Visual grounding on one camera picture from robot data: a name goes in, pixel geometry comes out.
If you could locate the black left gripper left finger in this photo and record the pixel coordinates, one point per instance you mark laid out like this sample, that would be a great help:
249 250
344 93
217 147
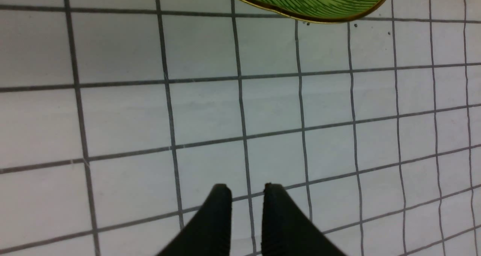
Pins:
208 233

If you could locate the white grid tablecloth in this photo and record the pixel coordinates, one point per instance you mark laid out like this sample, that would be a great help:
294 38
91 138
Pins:
118 117

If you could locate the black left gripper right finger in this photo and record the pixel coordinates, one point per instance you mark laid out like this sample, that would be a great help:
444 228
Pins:
286 231

